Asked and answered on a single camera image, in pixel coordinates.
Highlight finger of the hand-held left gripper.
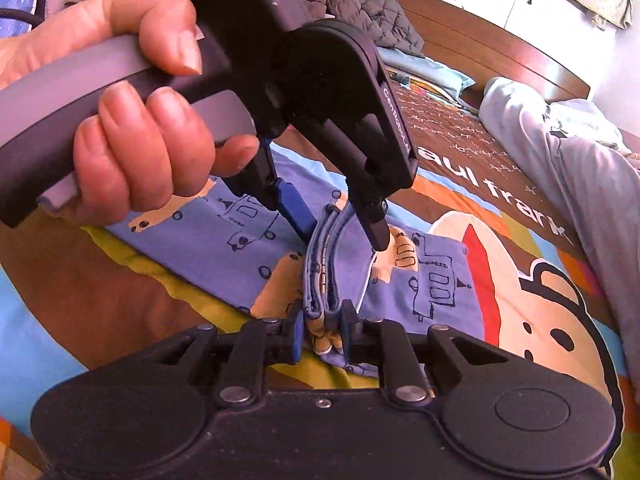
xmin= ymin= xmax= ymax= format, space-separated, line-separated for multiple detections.
xmin=220 ymin=137 xmax=318 ymax=247
xmin=345 ymin=170 xmax=392 ymax=253

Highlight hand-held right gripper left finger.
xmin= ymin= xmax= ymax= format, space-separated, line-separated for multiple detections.
xmin=150 ymin=300 xmax=306 ymax=408

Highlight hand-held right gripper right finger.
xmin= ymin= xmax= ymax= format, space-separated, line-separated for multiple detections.
xmin=340 ymin=299 xmax=508 ymax=408

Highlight blue printed pants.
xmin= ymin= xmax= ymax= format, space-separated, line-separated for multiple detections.
xmin=105 ymin=140 xmax=491 ymax=378

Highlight person's left hand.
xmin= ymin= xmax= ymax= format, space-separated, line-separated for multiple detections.
xmin=0 ymin=0 xmax=261 ymax=226

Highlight brown quilted jacket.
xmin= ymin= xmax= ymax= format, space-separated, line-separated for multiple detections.
xmin=300 ymin=0 xmax=426 ymax=56

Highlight wooden headboard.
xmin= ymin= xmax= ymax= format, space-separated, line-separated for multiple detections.
xmin=377 ymin=0 xmax=593 ymax=108

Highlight colourful printed bed sheet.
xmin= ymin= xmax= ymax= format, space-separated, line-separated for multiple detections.
xmin=0 ymin=72 xmax=640 ymax=480

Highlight grey duvet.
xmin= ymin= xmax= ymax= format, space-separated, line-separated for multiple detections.
xmin=480 ymin=77 xmax=640 ymax=321

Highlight light blue pillow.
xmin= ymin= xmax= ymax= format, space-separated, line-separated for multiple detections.
xmin=550 ymin=101 xmax=632 ymax=153

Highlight black cable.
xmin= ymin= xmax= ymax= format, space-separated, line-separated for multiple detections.
xmin=0 ymin=7 xmax=42 ymax=27

